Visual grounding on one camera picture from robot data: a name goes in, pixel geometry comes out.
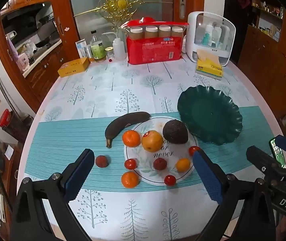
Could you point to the brown wooden cabinet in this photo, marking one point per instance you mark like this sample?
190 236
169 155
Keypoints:
258 55

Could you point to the clear red plastic bag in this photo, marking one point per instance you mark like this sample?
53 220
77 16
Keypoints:
143 21

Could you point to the small glass jar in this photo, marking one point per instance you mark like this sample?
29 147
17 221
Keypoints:
109 53

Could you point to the red cherry tomato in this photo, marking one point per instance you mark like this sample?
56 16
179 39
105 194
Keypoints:
193 150
170 180
130 164

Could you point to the white squeeze bottle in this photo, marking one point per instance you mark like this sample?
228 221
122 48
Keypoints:
119 49

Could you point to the wooden shelf with small items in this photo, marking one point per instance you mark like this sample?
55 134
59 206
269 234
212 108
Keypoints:
268 10

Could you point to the wooden kitchen counter cabinet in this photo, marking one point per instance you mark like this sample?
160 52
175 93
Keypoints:
45 67

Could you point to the red paper cup package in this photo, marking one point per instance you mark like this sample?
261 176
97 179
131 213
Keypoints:
154 51

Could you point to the large orange with red sticker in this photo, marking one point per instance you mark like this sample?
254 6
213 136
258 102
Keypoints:
152 141

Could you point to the mandarin orange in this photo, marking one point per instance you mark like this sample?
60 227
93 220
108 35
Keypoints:
129 179
131 138

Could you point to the dark overripe banana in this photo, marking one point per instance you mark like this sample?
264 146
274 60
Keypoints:
127 124

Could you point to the glass bottle with green label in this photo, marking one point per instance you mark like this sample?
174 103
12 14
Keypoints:
97 49

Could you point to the teal cap bottle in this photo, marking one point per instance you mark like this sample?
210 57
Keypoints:
205 39

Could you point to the white cosmetics storage box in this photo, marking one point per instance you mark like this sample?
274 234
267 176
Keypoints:
190 42

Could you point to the white cosmetic bottle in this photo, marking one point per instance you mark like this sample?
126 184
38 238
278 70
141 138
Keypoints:
217 34
208 30

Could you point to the red lid container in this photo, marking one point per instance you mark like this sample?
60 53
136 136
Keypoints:
4 117

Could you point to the yellow tissue pack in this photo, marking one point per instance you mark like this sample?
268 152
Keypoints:
209 67

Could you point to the dark avocado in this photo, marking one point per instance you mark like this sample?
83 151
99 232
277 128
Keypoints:
175 131

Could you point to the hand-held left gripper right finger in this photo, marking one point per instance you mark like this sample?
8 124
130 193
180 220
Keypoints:
208 175

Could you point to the white and blue box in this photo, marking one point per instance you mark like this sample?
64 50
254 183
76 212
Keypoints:
81 47

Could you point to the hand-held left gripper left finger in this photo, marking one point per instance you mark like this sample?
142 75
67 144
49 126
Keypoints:
79 175

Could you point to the yellow cardboard box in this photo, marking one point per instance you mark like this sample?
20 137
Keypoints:
73 67

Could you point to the small yellow kumquat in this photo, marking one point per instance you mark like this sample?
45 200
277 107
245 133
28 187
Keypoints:
183 165

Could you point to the tree print tablecloth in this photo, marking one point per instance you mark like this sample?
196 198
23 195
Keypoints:
132 93

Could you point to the small metal can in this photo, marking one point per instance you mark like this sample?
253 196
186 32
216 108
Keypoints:
89 52

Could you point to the dark green scalloped plate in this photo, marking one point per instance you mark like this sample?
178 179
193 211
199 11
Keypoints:
209 115

